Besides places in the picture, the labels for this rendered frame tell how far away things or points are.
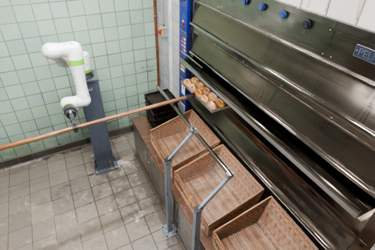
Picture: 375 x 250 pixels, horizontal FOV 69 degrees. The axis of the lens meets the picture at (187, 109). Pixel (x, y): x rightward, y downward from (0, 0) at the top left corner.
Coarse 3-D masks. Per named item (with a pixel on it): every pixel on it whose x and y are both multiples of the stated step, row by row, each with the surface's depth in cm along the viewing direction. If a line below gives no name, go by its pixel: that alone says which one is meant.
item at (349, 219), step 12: (228, 108) 225; (240, 120) 212; (252, 132) 200; (264, 144) 190; (276, 156) 182; (288, 168) 174; (300, 180) 167; (312, 192) 160; (324, 192) 157; (324, 204) 154; (336, 204) 151; (336, 216) 148; (348, 216) 145; (360, 228) 139
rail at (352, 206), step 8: (208, 80) 211; (216, 88) 202; (224, 96) 194; (232, 104) 187; (264, 128) 164; (272, 136) 158; (280, 144) 153; (288, 152) 149; (296, 160) 144; (320, 176) 134; (328, 184) 130; (336, 192) 126; (344, 200) 123; (352, 208) 120
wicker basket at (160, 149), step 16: (192, 112) 280; (160, 128) 275; (176, 128) 285; (208, 128) 256; (160, 144) 275; (176, 144) 276; (192, 144) 276; (208, 144) 257; (176, 160) 257; (192, 160) 238
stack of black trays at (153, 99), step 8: (152, 96) 291; (160, 96) 292; (168, 96) 292; (152, 104) 276; (168, 104) 278; (176, 104) 285; (152, 112) 281; (160, 112) 280; (168, 112) 285; (152, 120) 286; (160, 120) 286; (168, 120) 290
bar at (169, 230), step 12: (192, 132) 203; (180, 144) 207; (204, 144) 190; (216, 156) 180; (168, 168) 211; (168, 180) 218; (228, 180) 171; (168, 192) 226; (216, 192) 171; (168, 204) 236; (204, 204) 172; (168, 216) 245; (168, 228) 256; (192, 240) 195
